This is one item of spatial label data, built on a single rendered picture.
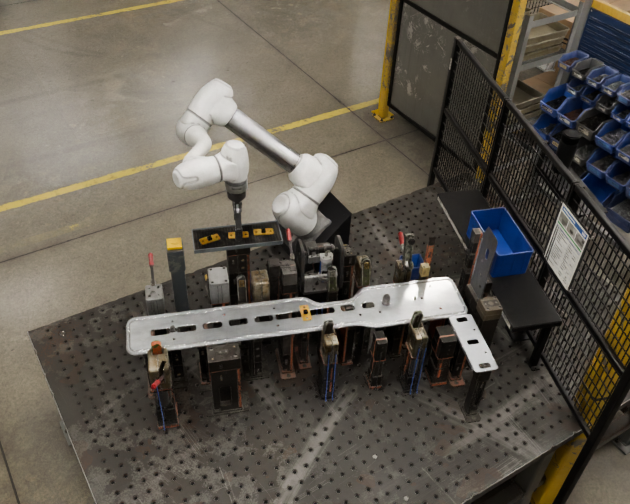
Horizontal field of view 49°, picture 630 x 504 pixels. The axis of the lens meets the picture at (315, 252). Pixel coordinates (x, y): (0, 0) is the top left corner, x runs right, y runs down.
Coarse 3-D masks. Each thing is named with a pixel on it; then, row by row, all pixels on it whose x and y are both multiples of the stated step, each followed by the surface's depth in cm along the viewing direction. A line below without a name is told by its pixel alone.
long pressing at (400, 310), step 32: (384, 288) 292; (416, 288) 293; (448, 288) 294; (160, 320) 274; (192, 320) 274; (224, 320) 275; (288, 320) 276; (320, 320) 277; (352, 320) 278; (384, 320) 279; (128, 352) 262
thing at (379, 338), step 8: (376, 336) 273; (384, 336) 274; (376, 344) 272; (384, 344) 271; (376, 352) 274; (384, 352) 275; (376, 360) 277; (384, 360) 279; (368, 368) 290; (376, 368) 282; (368, 376) 292; (376, 376) 286; (368, 384) 291; (376, 384) 287
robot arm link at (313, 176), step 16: (208, 96) 303; (224, 96) 305; (208, 112) 304; (224, 112) 306; (240, 112) 312; (240, 128) 312; (256, 128) 314; (256, 144) 316; (272, 144) 317; (272, 160) 322; (288, 160) 320; (304, 160) 322; (320, 160) 324; (288, 176) 328; (304, 176) 321; (320, 176) 323; (336, 176) 329; (304, 192) 324; (320, 192) 325
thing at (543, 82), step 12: (576, 0) 526; (612, 0) 529; (624, 0) 530; (540, 12) 514; (552, 12) 507; (564, 12) 508; (564, 24) 500; (564, 48) 507; (552, 72) 567; (528, 84) 550; (540, 84) 551; (552, 84) 551; (516, 132) 576
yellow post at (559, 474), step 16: (624, 320) 244; (624, 336) 246; (624, 352) 251; (608, 368) 257; (592, 384) 269; (592, 400) 271; (560, 448) 300; (576, 448) 294; (560, 464) 301; (560, 480) 311; (544, 496) 320
